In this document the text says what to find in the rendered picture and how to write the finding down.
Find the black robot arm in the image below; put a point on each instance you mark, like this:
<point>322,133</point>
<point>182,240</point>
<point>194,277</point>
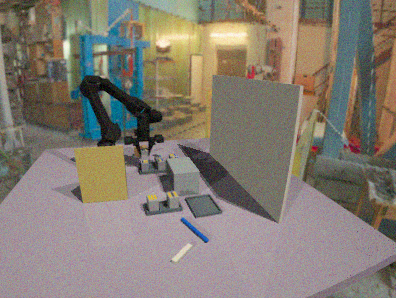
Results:
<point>110,132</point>

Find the blue thin rod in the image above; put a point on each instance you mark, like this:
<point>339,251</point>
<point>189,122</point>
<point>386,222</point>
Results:
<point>195,230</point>

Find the grey flat panel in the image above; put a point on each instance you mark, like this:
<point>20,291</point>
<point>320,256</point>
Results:
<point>254,127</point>

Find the cream flat bar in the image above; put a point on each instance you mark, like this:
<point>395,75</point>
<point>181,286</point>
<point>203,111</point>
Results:
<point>181,254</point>

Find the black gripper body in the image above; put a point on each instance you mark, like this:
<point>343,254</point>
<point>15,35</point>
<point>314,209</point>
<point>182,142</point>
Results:
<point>143,133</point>

